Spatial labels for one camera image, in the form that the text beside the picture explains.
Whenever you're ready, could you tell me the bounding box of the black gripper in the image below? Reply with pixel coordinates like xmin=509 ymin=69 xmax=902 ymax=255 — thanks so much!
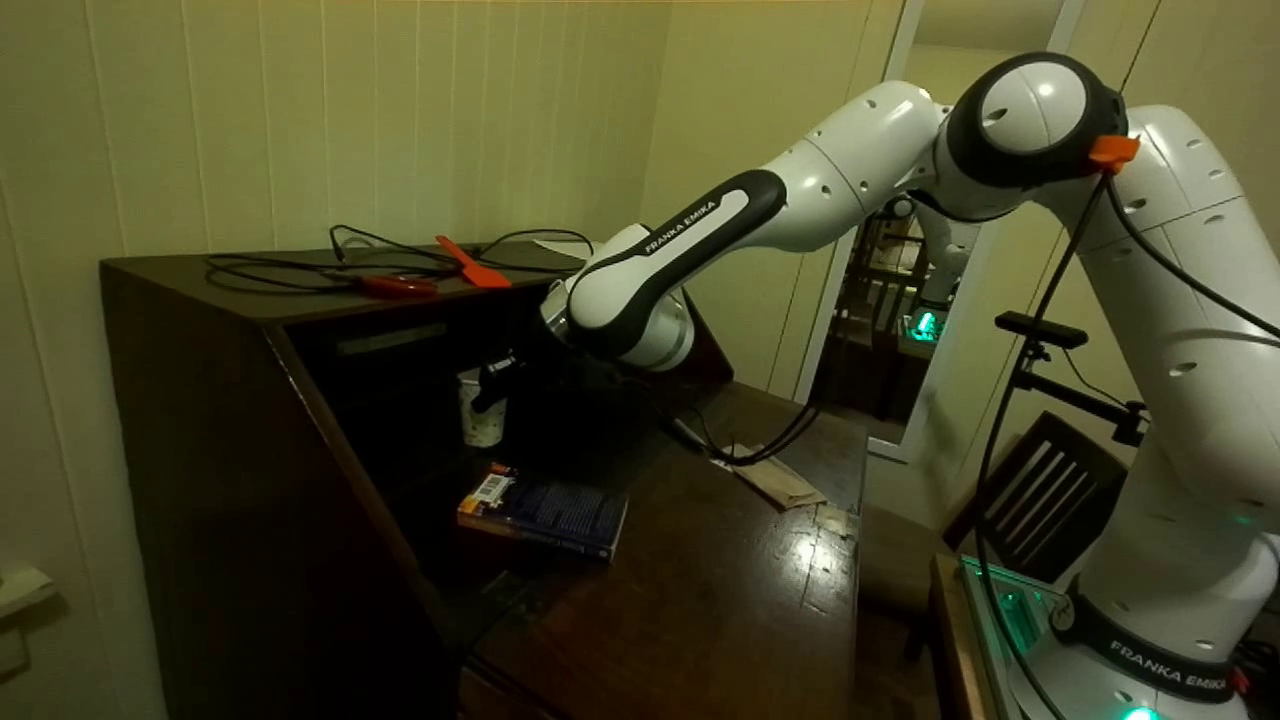
xmin=470 ymin=328 xmax=594 ymax=420

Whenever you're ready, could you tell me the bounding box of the white speckled paper cup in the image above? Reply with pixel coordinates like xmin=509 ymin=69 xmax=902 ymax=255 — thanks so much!
xmin=455 ymin=363 xmax=510 ymax=452

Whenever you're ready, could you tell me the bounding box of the dark blue book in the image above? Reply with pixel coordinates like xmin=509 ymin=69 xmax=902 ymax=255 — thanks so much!
xmin=455 ymin=461 xmax=633 ymax=564

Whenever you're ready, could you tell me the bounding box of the orange plastic tool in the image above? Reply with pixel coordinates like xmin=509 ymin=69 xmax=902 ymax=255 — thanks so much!
xmin=431 ymin=234 xmax=515 ymax=294

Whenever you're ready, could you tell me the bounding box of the small red object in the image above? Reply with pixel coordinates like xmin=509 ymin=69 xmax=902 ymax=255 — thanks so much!
xmin=357 ymin=274 xmax=440 ymax=301

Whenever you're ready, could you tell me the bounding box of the dark wooden secretary desk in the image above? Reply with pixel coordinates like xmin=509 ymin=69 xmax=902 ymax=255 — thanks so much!
xmin=96 ymin=242 xmax=964 ymax=720

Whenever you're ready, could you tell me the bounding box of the dark wooden slatted chair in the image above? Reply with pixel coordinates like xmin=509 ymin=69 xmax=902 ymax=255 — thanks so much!
xmin=940 ymin=414 xmax=1121 ymax=583

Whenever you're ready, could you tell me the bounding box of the aluminium robot mounting table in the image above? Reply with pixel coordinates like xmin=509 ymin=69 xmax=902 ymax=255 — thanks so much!
xmin=932 ymin=547 xmax=1280 ymax=720

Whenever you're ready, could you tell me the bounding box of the white framed mirror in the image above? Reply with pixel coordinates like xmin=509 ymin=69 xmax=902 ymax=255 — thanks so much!
xmin=790 ymin=0 xmax=1088 ymax=470

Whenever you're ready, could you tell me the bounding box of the thin black cable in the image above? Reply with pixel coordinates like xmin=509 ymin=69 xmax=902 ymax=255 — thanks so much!
xmin=200 ymin=220 xmax=601 ymax=301

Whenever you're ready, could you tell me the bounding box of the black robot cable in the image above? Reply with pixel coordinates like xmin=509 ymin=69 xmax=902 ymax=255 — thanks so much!
xmin=704 ymin=143 xmax=1280 ymax=720

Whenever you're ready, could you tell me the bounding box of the black camera on tripod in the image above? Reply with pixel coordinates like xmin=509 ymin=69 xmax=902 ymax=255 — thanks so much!
xmin=996 ymin=309 xmax=1151 ymax=452

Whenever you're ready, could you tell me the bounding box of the orange cable clip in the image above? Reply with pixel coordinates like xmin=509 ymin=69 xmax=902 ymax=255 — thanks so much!
xmin=1082 ymin=130 xmax=1147 ymax=173

